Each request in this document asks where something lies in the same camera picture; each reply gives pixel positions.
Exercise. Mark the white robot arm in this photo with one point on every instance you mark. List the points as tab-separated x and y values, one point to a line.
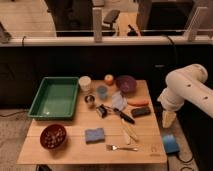
185	84

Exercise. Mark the purple bowl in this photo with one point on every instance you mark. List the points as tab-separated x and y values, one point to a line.
126	83

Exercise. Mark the black rectangular block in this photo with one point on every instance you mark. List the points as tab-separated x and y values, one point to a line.
142	111

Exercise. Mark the black binder clip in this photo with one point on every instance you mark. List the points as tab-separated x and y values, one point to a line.
102	111

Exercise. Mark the office chair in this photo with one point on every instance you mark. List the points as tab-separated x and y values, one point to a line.
110	19

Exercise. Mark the blue tape roll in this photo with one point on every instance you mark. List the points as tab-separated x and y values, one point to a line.
170	144

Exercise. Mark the silver fork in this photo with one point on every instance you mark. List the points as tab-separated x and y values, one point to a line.
114	147

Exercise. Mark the wooden table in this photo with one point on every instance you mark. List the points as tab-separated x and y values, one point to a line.
77	151

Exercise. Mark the blue cup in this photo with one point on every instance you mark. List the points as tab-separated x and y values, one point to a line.
102	92

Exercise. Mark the white cup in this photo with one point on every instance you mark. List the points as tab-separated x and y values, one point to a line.
85	83

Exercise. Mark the clear plastic bag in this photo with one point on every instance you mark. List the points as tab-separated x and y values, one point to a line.
118	101

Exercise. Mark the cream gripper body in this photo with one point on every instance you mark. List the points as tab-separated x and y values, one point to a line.
168	118

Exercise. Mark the blue sponge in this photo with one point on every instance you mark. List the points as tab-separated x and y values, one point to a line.
94	135

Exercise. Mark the cream spatula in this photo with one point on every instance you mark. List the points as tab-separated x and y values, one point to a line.
128	132

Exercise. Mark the white partition rail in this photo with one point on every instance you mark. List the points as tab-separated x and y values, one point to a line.
106	41

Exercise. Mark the carrot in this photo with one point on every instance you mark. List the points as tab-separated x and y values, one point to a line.
137	103

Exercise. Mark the green plastic tray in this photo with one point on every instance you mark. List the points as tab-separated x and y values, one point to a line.
55	99

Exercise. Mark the small metal cup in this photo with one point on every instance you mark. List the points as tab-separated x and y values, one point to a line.
90	100

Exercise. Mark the dark red bowl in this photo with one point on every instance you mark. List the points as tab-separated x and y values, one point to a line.
53	136

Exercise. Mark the black handled knife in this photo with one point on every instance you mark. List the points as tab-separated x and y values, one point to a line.
121	114

